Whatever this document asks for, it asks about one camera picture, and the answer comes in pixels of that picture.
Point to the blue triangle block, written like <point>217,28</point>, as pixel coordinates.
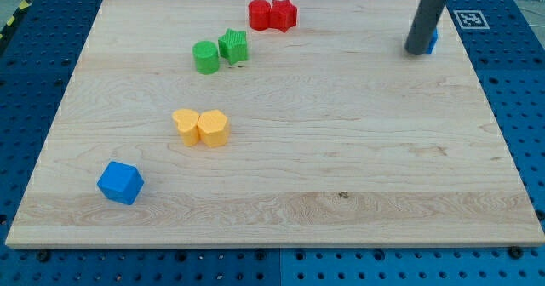
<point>432,42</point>

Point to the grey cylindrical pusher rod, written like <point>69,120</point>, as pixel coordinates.
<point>424,23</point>

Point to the red cylinder block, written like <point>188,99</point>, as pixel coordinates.
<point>259,14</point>

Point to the green cylinder block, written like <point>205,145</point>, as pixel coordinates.
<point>206,57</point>

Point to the yellow black hazard tape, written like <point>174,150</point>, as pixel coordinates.
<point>15,19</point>

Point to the wooden board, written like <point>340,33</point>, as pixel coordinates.
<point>338,137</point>

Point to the yellow heart block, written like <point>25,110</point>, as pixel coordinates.
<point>186,122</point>

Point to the green star block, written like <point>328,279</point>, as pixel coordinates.
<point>233,46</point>

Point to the white fiducial marker tag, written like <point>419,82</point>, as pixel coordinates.
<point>469,19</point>

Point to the red star block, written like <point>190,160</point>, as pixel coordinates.
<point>283,15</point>

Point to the yellow pentagon block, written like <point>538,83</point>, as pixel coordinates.
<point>213,128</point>

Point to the blue cube block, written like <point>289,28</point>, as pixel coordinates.
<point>120,182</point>

